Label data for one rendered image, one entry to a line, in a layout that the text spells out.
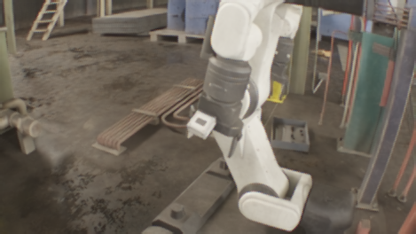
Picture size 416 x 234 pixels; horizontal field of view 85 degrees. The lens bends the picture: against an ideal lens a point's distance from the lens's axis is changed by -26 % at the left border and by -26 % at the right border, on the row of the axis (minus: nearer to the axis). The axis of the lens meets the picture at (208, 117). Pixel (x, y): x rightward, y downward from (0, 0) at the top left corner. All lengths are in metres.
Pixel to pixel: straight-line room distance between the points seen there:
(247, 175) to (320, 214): 0.27
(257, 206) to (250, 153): 0.16
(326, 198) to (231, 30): 0.59
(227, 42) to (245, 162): 0.45
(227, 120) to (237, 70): 0.11
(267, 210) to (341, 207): 0.23
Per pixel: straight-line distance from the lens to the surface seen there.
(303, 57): 2.75
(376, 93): 1.86
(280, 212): 0.89
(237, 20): 0.53
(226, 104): 0.61
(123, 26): 5.82
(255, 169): 0.89
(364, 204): 1.53
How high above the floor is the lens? 0.89
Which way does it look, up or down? 24 degrees down
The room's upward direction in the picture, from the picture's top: 2 degrees clockwise
